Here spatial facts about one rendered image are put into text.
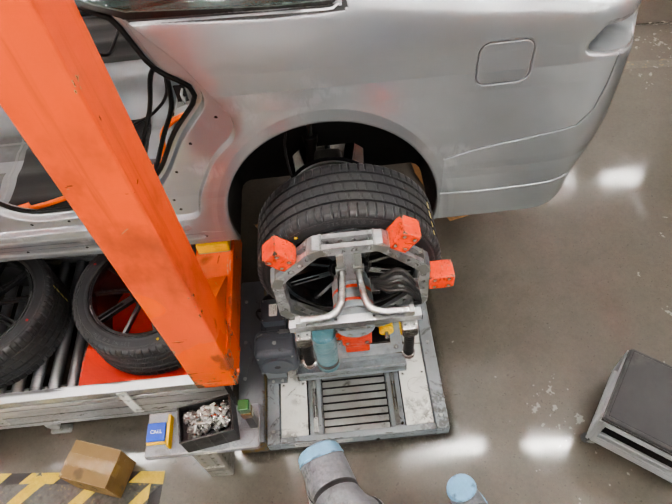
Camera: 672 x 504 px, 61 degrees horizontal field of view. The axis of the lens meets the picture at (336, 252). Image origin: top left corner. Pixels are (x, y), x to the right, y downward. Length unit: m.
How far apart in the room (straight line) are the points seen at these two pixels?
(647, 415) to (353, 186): 1.44
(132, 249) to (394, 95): 0.91
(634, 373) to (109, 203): 2.05
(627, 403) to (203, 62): 1.97
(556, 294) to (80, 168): 2.40
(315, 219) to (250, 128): 0.36
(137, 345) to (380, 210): 1.20
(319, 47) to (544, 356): 1.85
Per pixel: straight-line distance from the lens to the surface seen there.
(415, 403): 2.67
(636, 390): 2.60
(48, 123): 1.29
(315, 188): 1.90
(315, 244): 1.81
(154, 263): 1.60
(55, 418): 2.91
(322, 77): 1.79
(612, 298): 3.20
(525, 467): 2.73
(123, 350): 2.53
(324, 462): 1.50
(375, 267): 2.09
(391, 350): 2.61
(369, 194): 1.87
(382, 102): 1.87
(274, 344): 2.46
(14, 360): 2.85
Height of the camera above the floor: 2.57
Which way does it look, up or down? 54 degrees down
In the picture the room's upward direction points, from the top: 8 degrees counter-clockwise
